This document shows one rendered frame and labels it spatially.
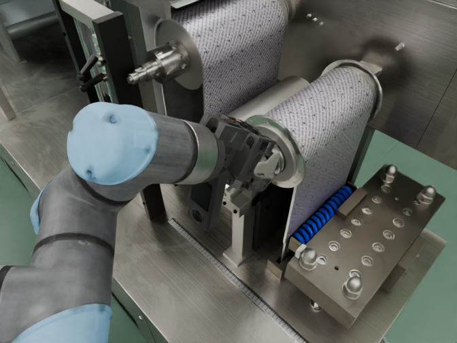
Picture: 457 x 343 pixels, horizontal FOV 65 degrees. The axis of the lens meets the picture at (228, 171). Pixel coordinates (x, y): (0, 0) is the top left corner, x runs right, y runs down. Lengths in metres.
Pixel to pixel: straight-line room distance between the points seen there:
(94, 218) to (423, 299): 1.85
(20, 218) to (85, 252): 2.05
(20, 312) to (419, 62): 0.75
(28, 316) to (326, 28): 0.78
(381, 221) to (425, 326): 1.18
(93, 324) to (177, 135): 0.19
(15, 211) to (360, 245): 2.03
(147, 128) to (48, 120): 1.08
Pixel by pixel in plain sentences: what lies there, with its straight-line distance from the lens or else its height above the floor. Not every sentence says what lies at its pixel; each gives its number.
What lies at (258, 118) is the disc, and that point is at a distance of 0.63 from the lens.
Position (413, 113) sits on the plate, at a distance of 0.87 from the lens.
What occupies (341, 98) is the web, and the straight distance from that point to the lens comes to 0.71.
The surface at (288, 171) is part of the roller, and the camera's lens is 0.64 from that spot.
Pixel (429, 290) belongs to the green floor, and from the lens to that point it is 2.12.
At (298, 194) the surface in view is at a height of 1.18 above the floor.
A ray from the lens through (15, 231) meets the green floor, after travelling 2.36.
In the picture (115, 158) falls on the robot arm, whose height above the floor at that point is 1.48.
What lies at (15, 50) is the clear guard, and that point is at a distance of 1.41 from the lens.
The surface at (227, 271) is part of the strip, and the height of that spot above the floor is 0.90.
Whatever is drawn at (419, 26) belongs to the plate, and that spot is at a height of 1.39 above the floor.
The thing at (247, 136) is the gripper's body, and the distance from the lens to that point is 0.48.
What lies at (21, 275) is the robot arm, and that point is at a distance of 0.36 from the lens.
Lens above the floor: 1.70
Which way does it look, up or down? 47 degrees down
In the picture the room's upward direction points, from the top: straight up
